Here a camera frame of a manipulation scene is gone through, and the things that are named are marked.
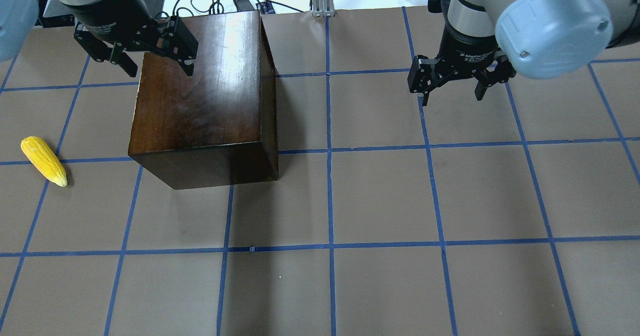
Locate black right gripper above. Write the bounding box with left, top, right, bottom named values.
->
left=407, top=29, right=517, bottom=107

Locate yellow corn cob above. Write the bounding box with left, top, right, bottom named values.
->
left=20, top=136, right=68, bottom=187

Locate dark wooden drawer cabinet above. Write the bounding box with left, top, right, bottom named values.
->
left=128, top=10, right=279, bottom=190

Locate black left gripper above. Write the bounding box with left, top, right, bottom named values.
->
left=64, top=0, right=199, bottom=77

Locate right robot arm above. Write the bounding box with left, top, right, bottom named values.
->
left=407, top=0, right=639, bottom=105

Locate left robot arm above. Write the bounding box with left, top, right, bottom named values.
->
left=0, top=0, right=199, bottom=77

